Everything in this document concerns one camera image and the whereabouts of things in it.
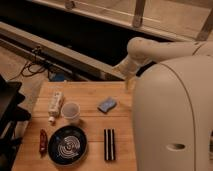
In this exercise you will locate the black chair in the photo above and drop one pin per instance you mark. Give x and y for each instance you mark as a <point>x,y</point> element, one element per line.
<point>10,114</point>

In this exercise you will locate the wooden beam rail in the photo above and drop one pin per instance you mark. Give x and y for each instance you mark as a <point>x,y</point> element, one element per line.
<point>61,53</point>

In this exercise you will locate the black white striped eraser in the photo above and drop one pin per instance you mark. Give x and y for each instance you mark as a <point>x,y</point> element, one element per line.
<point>109,145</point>

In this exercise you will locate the blue sponge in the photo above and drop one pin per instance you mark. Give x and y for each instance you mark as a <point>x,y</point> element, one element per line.
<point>106,105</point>

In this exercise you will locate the blue floor object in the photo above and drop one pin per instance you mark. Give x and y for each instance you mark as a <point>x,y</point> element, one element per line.
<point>57,78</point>

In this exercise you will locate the white ceramic cup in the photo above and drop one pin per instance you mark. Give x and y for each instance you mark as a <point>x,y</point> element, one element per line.
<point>71,112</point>

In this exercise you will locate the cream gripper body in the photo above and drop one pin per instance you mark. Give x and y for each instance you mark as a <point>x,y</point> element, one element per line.
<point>127,67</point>

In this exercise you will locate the red pocket knife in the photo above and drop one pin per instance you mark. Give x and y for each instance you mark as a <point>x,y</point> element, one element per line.
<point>43,142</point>

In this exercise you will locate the black patterned plate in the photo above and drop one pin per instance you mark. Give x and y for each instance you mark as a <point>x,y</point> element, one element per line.
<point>67,145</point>

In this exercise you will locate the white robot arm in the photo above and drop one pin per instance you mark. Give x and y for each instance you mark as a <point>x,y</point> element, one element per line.
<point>172,108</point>

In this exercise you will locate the white tube bottle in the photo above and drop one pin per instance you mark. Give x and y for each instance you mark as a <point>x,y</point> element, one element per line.
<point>55,105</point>

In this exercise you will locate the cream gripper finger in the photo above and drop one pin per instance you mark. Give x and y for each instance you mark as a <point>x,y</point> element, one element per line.
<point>127,84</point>

